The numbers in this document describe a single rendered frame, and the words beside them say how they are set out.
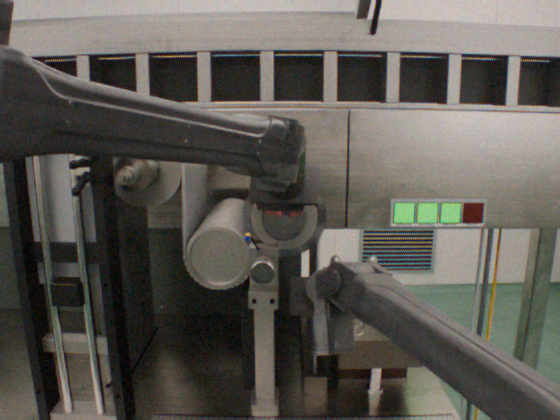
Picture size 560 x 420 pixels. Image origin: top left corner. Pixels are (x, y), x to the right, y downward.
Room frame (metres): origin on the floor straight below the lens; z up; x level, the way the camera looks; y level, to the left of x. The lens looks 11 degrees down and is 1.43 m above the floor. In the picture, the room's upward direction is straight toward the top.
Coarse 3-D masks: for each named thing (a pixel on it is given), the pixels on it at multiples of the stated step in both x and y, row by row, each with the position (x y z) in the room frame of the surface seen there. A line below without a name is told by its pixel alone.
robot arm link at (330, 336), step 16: (320, 272) 0.61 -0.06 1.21; (336, 272) 0.58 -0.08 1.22; (320, 288) 0.60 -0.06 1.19; (336, 288) 0.57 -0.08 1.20; (320, 320) 0.61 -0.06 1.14; (336, 320) 0.59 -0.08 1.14; (352, 320) 0.61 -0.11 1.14; (320, 336) 0.60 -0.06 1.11; (336, 336) 0.58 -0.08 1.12; (352, 336) 0.59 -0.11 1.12; (320, 352) 0.59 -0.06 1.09; (336, 352) 0.58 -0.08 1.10
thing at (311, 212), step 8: (256, 208) 0.77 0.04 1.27; (304, 208) 0.77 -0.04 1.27; (312, 208) 0.77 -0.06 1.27; (256, 216) 0.77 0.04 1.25; (312, 216) 0.77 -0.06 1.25; (256, 224) 0.77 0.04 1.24; (312, 224) 0.77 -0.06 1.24; (256, 232) 0.77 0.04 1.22; (264, 232) 0.77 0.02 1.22; (304, 232) 0.77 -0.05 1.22; (312, 232) 0.77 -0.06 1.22; (264, 240) 0.77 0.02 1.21; (272, 240) 0.77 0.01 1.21; (280, 240) 0.77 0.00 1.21; (288, 240) 0.77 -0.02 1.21; (296, 240) 0.77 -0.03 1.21; (304, 240) 0.77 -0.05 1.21; (280, 248) 0.77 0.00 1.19; (288, 248) 0.77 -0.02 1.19
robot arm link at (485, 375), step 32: (352, 288) 0.55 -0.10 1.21; (384, 288) 0.52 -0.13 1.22; (384, 320) 0.50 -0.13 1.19; (416, 320) 0.46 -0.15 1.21; (448, 320) 0.45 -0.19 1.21; (416, 352) 0.45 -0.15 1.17; (448, 352) 0.41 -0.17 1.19; (480, 352) 0.39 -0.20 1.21; (448, 384) 0.40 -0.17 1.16; (480, 384) 0.37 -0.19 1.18; (512, 384) 0.35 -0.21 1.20; (544, 384) 0.34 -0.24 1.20; (512, 416) 0.33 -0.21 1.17; (544, 416) 0.31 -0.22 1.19
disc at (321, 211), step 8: (248, 200) 0.78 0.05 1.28; (320, 200) 0.78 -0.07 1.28; (248, 208) 0.78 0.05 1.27; (320, 208) 0.78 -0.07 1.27; (248, 216) 0.78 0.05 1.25; (320, 216) 0.78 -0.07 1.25; (248, 224) 0.78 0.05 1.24; (320, 224) 0.78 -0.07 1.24; (320, 232) 0.78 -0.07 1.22; (256, 240) 0.78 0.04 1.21; (312, 240) 0.78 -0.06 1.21; (296, 248) 0.78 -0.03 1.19; (304, 248) 0.78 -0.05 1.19; (280, 256) 0.78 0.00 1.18; (288, 256) 0.78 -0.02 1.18
